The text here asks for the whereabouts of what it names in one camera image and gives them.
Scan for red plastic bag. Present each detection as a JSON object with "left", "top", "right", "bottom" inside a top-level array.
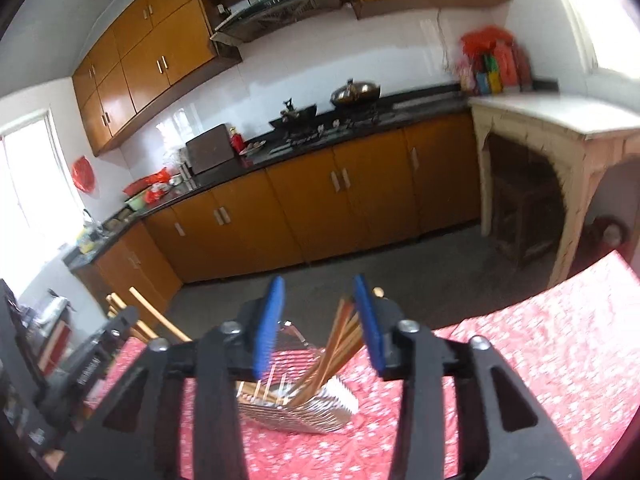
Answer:
[{"left": 460, "top": 26, "right": 513, "bottom": 56}]

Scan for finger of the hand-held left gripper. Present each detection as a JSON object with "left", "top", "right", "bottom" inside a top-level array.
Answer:
[{"left": 102, "top": 306, "right": 141, "bottom": 356}]

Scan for cream wooden table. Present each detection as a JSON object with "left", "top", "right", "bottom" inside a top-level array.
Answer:
[{"left": 467, "top": 92, "right": 640, "bottom": 291}]

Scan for bundle of wooden chopsticks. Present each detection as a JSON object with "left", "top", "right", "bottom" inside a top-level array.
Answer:
[{"left": 239, "top": 287, "right": 386, "bottom": 408}]

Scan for dark wooden stool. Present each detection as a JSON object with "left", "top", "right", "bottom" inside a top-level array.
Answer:
[{"left": 492, "top": 180, "right": 558, "bottom": 266}]

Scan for pink floral packet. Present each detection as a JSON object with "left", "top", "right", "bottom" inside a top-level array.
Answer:
[{"left": 457, "top": 57, "right": 476, "bottom": 93}]

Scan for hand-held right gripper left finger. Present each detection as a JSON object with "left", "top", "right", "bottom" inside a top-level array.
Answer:
[{"left": 55, "top": 275, "right": 287, "bottom": 480}]

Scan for black cooking pot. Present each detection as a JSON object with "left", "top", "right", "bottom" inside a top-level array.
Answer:
[{"left": 270, "top": 100, "right": 318, "bottom": 128}]

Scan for black gas stove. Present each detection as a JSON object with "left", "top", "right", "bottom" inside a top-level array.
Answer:
[{"left": 269, "top": 105, "right": 381, "bottom": 143}]

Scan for red bags on countertop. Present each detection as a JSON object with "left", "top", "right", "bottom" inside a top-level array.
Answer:
[{"left": 124, "top": 167, "right": 173, "bottom": 203}]

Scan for wooden chair back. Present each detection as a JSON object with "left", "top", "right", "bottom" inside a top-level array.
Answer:
[{"left": 129, "top": 286, "right": 192, "bottom": 343}]

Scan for wooden base cabinets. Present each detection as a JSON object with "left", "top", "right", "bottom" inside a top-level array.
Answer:
[{"left": 72, "top": 110, "right": 483, "bottom": 311}]

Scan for red floral tablecloth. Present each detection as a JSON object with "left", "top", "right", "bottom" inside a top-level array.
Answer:
[{"left": 85, "top": 250, "right": 640, "bottom": 480}]

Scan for wok with lid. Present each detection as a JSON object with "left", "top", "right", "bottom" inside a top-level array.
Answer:
[{"left": 330, "top": 78, "right": 382, "bottom": 108}]

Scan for dark round bin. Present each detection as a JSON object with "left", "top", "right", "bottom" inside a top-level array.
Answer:
[{"left": 587, "top": 214, "right": 632, "bottom": 261}]

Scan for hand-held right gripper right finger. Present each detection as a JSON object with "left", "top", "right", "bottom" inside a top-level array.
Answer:
[{"left": 352, "top": 274, "right": 583, "bottom": 480}]

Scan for colourful small boxes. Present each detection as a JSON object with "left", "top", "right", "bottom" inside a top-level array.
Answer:
[{"left": 475, "top": 55, "right": 503, "bottom": 95}]

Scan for wooden chopstick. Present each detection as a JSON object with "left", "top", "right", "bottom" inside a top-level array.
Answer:
[{"left": 106, "top": 294, "right": 153, "bottom": 345}]

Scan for black kitchen countertop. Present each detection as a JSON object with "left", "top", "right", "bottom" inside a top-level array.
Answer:
[{"left": 62, "top": 87, "right": 473, "bottom": 268}]

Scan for dark brown box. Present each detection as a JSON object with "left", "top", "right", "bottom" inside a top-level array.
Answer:
[{"left": 186, "top": 124, "right": 236, "bottom": 175}]

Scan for red wall ornament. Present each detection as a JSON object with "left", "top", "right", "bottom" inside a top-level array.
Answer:
[{"left": 71, "top": 156, "right": 98, "bottom": 193}]

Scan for bright window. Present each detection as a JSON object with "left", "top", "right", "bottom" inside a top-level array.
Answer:
[
  {"left": 0, "top": 107, "right": 86, "bottom": 301},
  {"left": 540, "top": 0, "right": 640, "bottom": 81}
]

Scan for cluttered side shelf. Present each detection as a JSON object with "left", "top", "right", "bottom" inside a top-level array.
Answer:
[{"left": 20, "top": 287, "right": 71, "bottom": 376}]

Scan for metal chopstick holder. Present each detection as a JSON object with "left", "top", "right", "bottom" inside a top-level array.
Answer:
[{"left": 235, "top": 321, "right": 361, "bottom": 435}]

